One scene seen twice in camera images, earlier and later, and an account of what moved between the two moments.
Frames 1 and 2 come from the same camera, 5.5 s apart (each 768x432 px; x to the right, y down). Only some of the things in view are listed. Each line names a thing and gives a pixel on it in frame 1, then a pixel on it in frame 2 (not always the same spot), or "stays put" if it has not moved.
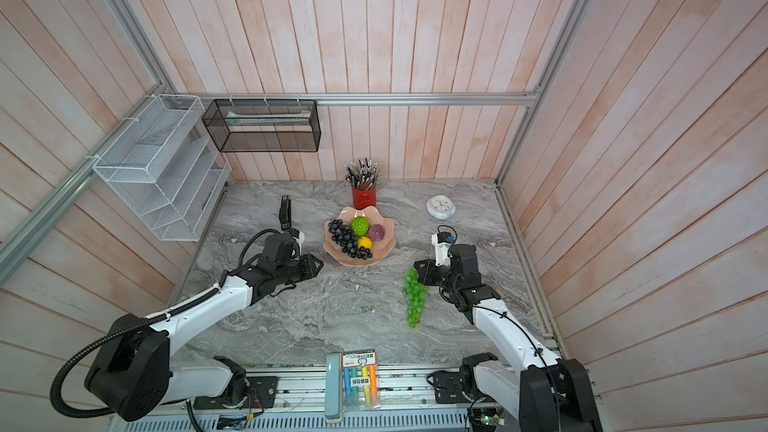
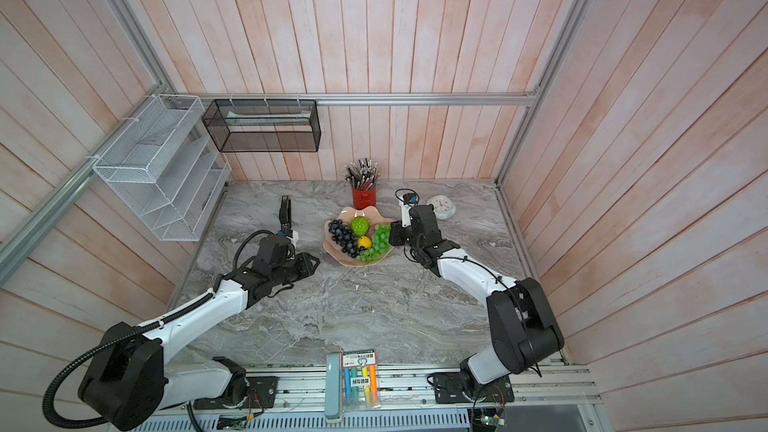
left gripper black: [310, 266] stays put
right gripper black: [426, 272] to [396, 239]
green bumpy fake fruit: [360, 226] stays put
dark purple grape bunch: [343, 236] stays put
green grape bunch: [416, 297] to [381, 244]
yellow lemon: [365, 241] stays put
